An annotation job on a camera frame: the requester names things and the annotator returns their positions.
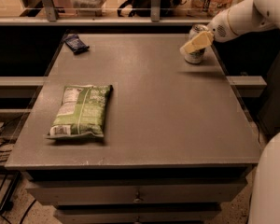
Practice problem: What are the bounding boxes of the lower grey drawer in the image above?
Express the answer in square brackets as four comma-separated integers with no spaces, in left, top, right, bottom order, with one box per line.
[54,203,221,224]

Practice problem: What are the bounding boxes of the black cables on left floor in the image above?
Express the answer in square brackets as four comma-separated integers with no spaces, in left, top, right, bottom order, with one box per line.
[0,115,37,224]

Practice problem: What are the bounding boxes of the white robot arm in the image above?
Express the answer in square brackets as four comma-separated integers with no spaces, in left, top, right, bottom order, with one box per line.
[180,0,280,224]

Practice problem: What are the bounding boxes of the black bag behind rail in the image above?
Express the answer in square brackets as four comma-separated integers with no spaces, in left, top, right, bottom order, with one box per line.
[117,0,185,17]

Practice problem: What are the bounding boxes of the grey drawer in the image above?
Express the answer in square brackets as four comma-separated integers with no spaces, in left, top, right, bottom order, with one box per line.
[26,178,246,206]
[54,203,221,224]

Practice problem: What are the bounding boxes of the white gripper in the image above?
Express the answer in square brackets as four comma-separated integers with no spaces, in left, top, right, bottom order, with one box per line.
[180,9,231,55]

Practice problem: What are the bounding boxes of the clear plastic container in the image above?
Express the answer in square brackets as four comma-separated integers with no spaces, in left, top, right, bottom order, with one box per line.
[70,0,106,17]

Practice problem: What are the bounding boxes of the metal railing shelf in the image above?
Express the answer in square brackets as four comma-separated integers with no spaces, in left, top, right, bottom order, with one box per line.
[0,0,211,26]

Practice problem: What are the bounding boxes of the dark blue rxbar wrapper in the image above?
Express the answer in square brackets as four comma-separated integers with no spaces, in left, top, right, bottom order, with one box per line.
[63,34,90,55]

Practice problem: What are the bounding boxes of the upper grey drawer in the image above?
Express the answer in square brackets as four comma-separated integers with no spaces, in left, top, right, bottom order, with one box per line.
[26,178,246,206]

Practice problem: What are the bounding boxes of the green chip bag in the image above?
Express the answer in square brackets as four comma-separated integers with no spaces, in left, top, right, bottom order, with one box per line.
[47,85,112,140]

